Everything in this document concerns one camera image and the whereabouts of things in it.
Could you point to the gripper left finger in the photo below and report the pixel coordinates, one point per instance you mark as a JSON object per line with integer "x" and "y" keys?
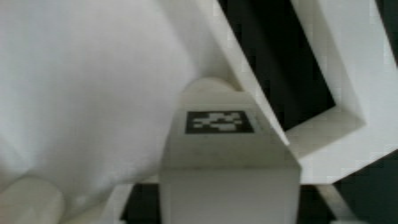
{"x": 140, "y": 212}

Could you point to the white U-shaped obstacle fence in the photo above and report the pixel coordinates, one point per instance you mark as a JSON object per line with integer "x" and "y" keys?
{"x": 348, "y": 136}

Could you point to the white square tabletop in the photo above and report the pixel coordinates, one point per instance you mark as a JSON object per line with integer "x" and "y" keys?
{"x": 97, "y": 59}

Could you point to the white table leg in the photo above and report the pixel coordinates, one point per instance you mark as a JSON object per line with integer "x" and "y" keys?
{"x": 229, "y": 174}

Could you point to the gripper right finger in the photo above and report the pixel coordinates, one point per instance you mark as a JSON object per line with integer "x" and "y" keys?
{"x": 321, "y": 206}

